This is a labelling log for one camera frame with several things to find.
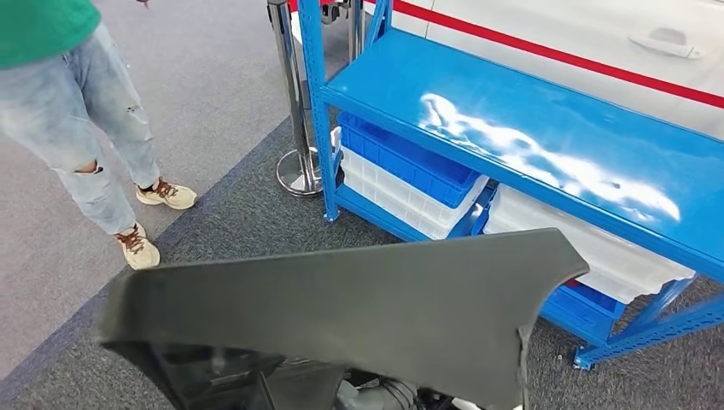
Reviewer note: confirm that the black plastic plate frame part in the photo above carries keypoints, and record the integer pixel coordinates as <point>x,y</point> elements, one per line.
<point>339,305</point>

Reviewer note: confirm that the blue metal shelf rack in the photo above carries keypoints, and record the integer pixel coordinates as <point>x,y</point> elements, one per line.
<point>384,73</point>

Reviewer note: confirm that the white plastic bin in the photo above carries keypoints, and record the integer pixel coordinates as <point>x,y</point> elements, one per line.
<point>413,223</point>
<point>594,260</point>
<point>396,192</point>

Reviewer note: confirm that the blue plastic bin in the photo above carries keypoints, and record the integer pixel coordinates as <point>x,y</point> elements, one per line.
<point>577,317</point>
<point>407,164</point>

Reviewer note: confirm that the red item in bin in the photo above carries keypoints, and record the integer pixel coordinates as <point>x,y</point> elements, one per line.
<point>574,284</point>

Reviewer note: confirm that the white car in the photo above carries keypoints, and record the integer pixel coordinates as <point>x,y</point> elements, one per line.
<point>537,22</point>

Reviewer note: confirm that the person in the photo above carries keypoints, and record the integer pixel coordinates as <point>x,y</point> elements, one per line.
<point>56,113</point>

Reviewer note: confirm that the chrome stanchion post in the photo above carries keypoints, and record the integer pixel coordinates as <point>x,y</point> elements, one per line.
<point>356,28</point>
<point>289,85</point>

